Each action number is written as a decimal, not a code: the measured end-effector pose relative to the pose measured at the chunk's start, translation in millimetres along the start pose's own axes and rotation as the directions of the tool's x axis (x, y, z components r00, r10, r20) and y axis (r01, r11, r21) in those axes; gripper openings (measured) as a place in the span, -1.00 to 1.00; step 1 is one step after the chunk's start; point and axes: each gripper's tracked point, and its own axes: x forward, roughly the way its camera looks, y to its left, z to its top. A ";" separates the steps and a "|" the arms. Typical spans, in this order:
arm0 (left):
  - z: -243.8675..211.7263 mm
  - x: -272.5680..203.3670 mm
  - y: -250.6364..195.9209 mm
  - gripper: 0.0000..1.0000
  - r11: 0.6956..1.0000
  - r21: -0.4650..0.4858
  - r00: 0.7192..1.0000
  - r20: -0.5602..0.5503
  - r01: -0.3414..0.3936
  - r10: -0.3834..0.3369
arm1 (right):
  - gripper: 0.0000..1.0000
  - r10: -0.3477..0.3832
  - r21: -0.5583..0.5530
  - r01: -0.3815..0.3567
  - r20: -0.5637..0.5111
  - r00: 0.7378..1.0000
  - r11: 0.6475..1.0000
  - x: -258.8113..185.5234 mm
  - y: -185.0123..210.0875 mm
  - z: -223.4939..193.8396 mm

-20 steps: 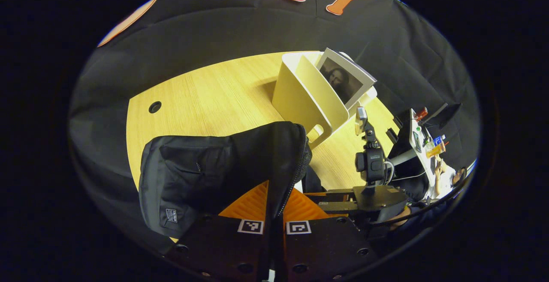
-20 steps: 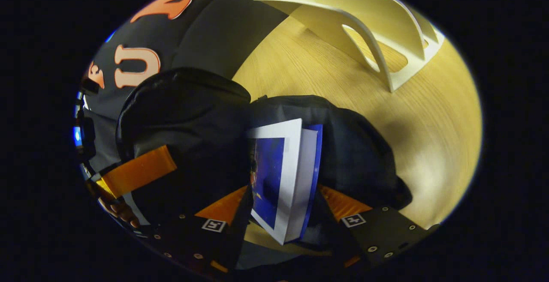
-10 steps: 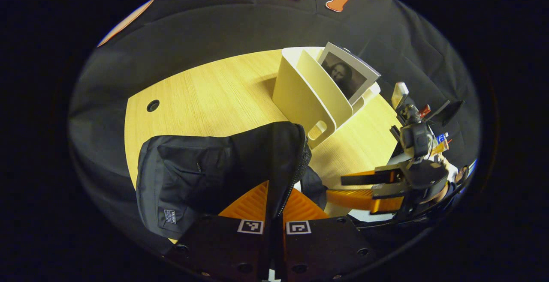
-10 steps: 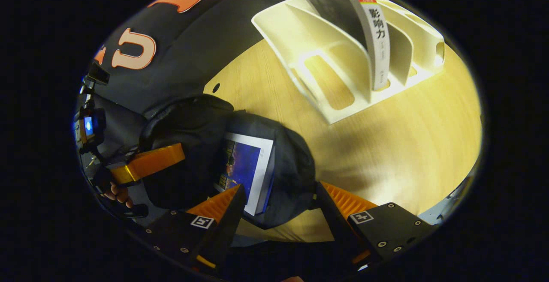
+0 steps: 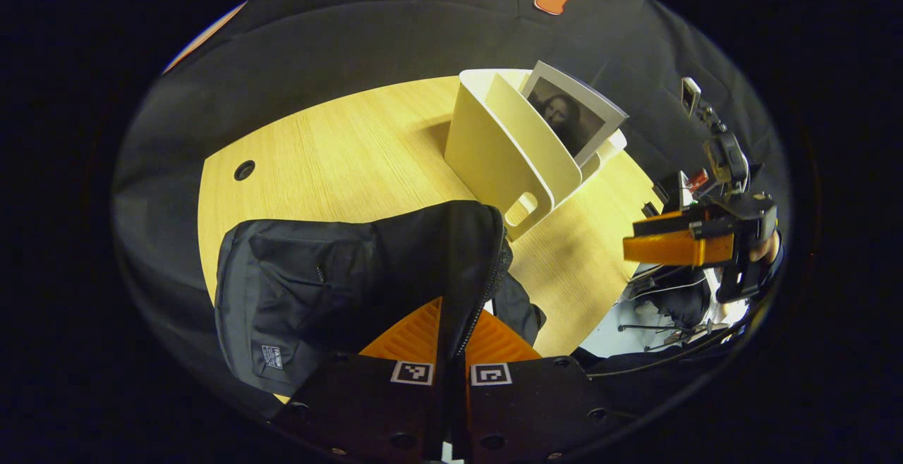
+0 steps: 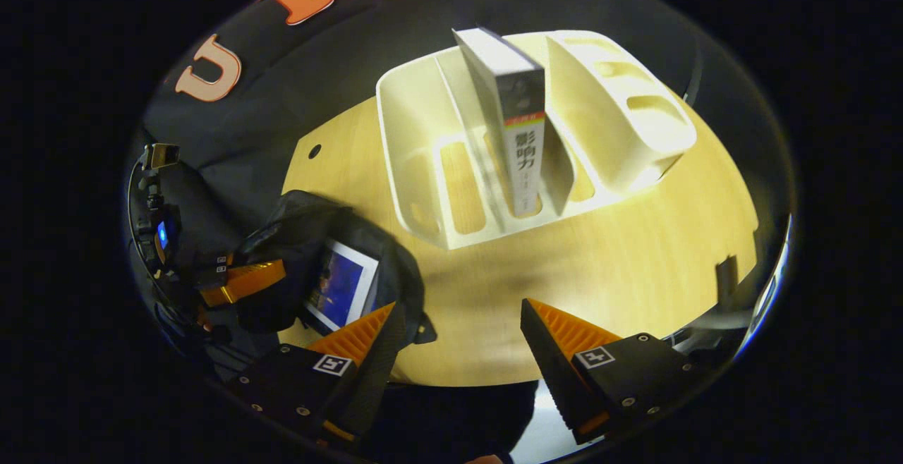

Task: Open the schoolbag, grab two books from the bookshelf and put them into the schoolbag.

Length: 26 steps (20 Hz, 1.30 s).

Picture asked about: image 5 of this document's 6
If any white bookshelf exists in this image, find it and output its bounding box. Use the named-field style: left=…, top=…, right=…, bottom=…
left=443, top=68, right=629, bottom=243

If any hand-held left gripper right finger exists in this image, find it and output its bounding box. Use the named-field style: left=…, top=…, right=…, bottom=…
left=451, top=307, right=639, bottom=463

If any black schoolbag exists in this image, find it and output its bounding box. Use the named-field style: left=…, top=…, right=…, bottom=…
left=214, top=200, right=547, bottom=398

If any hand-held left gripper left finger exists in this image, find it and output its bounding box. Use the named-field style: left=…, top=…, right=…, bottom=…
left=268, top=297, right=447, bottom=463

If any portrait cover book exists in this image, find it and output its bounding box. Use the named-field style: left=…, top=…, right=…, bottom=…
left=521, top=61, right=630, bottom=169

